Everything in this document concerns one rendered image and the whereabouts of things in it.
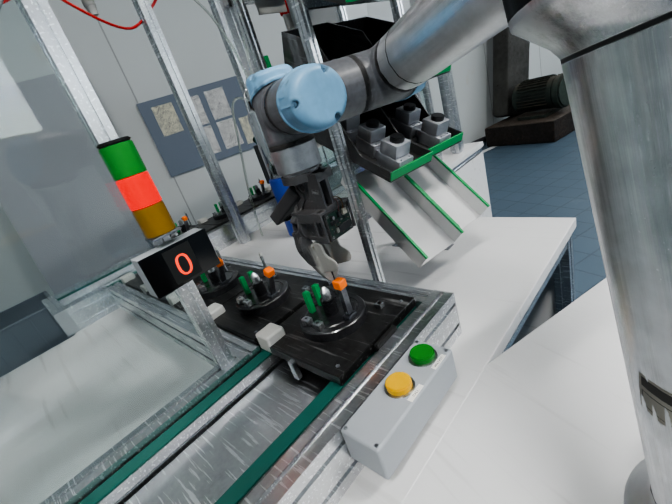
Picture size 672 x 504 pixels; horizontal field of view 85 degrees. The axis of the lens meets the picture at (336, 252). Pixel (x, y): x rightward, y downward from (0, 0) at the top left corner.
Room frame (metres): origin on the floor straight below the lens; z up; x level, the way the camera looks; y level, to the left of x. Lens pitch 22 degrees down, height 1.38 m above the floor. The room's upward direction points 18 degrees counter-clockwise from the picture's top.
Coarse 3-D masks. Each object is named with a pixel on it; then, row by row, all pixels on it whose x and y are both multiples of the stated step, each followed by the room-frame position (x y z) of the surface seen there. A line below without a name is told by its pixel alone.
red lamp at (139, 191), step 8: (136, 176) 0.60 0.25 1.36; (144, 176) 0.60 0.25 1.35; (120, 184) 0.59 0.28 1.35; (128, 184) 0.59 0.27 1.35; (136, 184) 0.59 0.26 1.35; (144, 184) 0.60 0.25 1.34; (152, 184) 0.61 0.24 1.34; (128, 192) 0.59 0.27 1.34; (136, 192) 0.59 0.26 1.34; (144, 192) 0.59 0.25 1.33; (152, 192) 0.60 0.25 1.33; (128, 200) 0.59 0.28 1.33; (136, 200) 0.59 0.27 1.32; (144, 200) 0.59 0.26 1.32; (152, 200) 0.60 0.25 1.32; (160, 200) 0.61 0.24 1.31; (136, 208) 0.59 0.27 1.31
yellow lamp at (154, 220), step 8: (144, 208) 0.59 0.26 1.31; (152, 208) 0.59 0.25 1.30; (160, 208) 0.60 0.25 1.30; (136, 216) 0.59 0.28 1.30; (144, 216) 0.59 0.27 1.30; (152, 216) 0.59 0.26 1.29; (160, 216) 0.60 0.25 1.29; (168, 216) 0.61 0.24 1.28; (144, 224) 0.59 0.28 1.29; (152, 224) 0.59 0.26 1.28; (160, 224) 0.59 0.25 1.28; (168, 224) 0.60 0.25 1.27; (144, 232) 0.60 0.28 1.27; (152, 232) 0.59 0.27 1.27; (160, 232) 0.59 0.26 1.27
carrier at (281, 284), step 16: (256, 288) 0.83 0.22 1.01; (288, 288) 0.83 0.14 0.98; (320, 288) 0.81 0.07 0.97; (224, 304) 0.89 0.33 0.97; (240, 304) 0.82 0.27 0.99; (256, 304) 0.79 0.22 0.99; (272, 304) 0.78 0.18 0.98; (288, 304) 0.78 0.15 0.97; (304, 304) 0.77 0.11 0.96; (224, 320) 0.80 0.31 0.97; (240, 320) 0.78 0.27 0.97; (256, 320) 0.75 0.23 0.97; (272, 320) 0.73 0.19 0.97; (240, 336) 0.72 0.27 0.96
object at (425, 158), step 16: (368, 112) 0.93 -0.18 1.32; (384, 112) 0.88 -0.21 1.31; (320, 144) 0.91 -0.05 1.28; (352, 144) 0.80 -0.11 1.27; (416, 144) 0.82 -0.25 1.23; (352, 160) 0.82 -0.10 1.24; (368, 160) 0.77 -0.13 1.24; (416, 160) 0.76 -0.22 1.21; (384, 176) 0.74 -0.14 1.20; (400, 176) 0.74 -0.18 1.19
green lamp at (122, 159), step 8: (120, 144) 0.60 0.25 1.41; (128, 144) 0.60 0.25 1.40; (104, 152) 0.59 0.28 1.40; (112, 152) 0.59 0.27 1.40; (120, 152) 0.59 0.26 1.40; (128, 152) 0.60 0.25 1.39; (136, 152) 0.61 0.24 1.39; (104, 160) 0.60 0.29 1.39; (112, 160) 0.59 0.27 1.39; (120, 160) 0.59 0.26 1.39; (128, 160) 0.60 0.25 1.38; (136, 160) 0.60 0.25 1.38; (112, 168) 0.59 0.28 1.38; (120, 168) 0.59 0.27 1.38; (128, 168) 0.59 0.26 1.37; (136, 168) 0.60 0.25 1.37; (144, 168) 0.61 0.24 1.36; (112, 176) 0.60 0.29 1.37; (120, 176) 0.59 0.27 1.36; (128, 176) 0.59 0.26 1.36
